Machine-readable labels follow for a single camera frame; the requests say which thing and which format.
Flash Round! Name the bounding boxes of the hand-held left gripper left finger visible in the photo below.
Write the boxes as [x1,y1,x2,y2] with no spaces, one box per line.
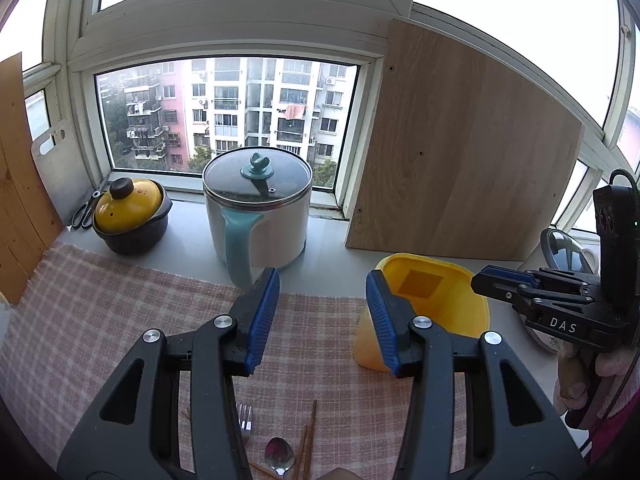
[56,267,281,480]

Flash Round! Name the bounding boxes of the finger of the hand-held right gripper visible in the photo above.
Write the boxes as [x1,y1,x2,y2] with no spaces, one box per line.
[471,271,608,322]
[481,266,601,291]

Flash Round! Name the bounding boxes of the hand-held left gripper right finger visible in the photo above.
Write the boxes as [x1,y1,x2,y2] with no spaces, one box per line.
[365,269,586,480]

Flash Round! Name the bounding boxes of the yellow plastic container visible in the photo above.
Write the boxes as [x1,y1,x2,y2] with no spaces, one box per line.
[352,253,491,373]

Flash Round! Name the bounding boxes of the person's right forearm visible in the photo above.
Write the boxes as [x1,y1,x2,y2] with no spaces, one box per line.
[585,375,640,466]

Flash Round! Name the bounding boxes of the person's right hand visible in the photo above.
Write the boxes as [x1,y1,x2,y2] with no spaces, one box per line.
[552,340,640,431]

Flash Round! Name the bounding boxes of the glass pan lid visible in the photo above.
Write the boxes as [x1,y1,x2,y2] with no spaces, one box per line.
[540,227,599,277]

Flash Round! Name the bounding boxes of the metal fork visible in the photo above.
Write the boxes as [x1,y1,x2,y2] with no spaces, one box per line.
[235,402,255,447]

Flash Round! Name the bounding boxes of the glass lid teal knob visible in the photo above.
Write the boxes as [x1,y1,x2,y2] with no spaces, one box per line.
[202,146,314,211]

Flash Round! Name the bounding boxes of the large light wooden board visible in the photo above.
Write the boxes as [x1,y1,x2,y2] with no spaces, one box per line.
[345,18,585,262]

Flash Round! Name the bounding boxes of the metal spoon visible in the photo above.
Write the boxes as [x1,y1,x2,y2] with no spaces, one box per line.
[264,436,296,478]

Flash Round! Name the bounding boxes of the black clay pot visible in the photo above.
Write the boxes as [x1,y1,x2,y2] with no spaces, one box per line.
[91,195,173,256]

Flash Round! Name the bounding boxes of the pink checked cloth mat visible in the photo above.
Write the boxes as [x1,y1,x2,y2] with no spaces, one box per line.
[0,242,468,480]

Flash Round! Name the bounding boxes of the yellow clay pot lid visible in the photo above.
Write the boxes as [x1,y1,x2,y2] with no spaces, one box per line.
[93,177,164,235]

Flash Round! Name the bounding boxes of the apartment buildings outside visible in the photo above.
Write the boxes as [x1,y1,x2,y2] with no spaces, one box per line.
[97,57,358,191]

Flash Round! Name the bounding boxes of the black scissors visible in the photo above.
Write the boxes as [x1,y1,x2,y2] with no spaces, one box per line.
[70,180,112,231]

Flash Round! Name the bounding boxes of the white cutting board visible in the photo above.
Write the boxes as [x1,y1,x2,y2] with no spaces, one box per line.
[31,119,97,197]

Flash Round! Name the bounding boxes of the slatted wooden plank panel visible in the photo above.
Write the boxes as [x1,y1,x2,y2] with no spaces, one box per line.
[0,52,66,306]

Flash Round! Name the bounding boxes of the white electric pot teal handle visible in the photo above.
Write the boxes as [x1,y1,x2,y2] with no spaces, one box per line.
[205,195,311,290]

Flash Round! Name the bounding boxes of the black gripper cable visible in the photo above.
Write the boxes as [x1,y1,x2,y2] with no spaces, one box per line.
[609,168,640,192]

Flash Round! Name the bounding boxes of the white window frame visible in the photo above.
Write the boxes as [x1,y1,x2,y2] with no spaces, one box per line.
[0,0,640,223]

